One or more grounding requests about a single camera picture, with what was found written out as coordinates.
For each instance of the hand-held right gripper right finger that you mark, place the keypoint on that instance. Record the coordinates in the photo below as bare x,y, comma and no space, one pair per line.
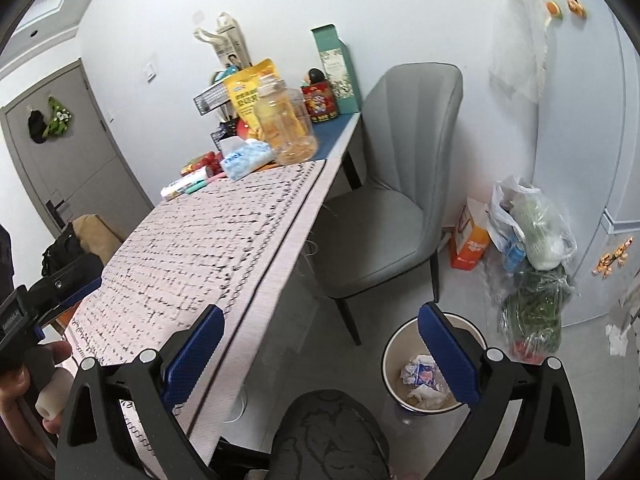
445,355

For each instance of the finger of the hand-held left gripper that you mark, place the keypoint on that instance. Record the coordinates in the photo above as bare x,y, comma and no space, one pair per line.
65,285

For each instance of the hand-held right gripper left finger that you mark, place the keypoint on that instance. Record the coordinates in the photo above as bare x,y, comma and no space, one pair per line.
195,355

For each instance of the blue pink small packet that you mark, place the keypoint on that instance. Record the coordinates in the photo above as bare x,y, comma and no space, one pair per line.
425,375

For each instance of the white printed paper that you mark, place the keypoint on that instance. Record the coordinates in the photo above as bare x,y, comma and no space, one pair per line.
414,365

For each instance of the white tissue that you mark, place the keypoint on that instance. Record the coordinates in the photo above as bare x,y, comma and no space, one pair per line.
425,396

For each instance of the round white trash bin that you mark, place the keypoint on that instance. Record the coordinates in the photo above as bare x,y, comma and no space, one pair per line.
400,340

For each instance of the person's left hand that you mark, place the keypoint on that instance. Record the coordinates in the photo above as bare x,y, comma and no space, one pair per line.
12,395

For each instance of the black bag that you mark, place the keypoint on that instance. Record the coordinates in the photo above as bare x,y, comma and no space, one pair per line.
70,252

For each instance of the bag of green vegetables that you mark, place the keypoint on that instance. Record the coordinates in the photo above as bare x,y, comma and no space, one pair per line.
535,310

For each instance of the pink patterned tablecloth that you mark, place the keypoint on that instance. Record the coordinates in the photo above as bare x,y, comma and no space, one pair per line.
200,250

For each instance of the orange carton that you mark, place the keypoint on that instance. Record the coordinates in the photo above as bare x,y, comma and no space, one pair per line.
467,245

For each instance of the grey door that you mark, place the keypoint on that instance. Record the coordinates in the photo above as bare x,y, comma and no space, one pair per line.
75,160

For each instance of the long white printed packet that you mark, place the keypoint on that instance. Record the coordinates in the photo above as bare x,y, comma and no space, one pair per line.
185,183

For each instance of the white plastic bag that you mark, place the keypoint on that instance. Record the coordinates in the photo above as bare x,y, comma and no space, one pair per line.
535,225

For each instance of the grey upholstered chair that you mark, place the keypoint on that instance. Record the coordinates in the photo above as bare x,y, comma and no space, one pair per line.
390,200

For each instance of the teal pen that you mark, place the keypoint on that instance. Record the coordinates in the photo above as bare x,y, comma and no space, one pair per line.
197,186

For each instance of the pink pen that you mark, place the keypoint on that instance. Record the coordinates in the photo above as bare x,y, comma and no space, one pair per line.
216,177

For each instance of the red green snack packet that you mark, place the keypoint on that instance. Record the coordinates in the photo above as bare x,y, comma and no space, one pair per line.
202,162

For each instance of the orange cluster fridge magnet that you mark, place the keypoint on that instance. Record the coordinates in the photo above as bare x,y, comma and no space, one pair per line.
612,260

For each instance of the blue white tissue pack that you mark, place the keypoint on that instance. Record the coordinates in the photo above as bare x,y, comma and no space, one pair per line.
245,160

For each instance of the black pen holder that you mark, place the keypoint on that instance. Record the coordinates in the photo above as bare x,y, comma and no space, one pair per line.
222,132

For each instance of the red round toy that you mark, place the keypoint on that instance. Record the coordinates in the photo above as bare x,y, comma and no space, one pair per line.
242,129

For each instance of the clear plastic jar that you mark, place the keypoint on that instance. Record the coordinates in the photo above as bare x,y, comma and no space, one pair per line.
285,125

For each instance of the blue table mat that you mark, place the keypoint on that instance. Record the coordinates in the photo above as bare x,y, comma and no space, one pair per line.
330,135

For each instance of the white fridge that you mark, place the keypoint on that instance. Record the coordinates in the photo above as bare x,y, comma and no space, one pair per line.
585,135

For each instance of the yellow snack bag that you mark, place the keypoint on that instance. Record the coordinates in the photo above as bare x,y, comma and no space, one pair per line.
245,95

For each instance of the red printed tin can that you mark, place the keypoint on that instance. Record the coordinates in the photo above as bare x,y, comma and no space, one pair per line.
322,102

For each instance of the small round-headed doll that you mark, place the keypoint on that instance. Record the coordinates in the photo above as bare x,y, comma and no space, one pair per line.
312,76

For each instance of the tall green box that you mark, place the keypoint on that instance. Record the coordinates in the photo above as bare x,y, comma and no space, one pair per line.
337,70

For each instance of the white mesh bag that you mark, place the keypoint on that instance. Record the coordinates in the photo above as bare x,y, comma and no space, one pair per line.
520,45

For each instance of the burger fridge magnet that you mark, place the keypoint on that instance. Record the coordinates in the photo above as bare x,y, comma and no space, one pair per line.
552,10

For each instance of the orange figure fridge magnet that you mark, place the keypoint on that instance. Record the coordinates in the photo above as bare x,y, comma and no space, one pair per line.
576,7

